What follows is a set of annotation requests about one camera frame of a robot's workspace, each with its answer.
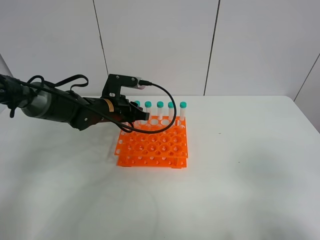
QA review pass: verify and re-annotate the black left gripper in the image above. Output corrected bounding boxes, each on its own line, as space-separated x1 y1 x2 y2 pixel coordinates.
100 95 150 123

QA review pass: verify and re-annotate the clear test tube teal cap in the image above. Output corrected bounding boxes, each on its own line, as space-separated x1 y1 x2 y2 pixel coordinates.
134 100 144 127

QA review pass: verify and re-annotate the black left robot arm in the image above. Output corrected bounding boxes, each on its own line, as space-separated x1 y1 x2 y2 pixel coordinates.
0 74 150 131

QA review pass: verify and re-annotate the test tube row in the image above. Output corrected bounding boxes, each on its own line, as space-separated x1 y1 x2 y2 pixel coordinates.
144 101 152 120
179 101 187 122
156 101 164 121
167 101 175 123

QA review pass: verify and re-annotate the orange test tube rack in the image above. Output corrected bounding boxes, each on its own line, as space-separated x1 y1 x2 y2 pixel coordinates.
114 117 188 169

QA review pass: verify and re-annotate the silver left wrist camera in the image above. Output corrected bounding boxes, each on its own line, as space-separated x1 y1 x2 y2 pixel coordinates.
133 77 146 90

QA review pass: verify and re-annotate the black left camera cable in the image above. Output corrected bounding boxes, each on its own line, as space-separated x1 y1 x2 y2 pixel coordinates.
0 74 178 133

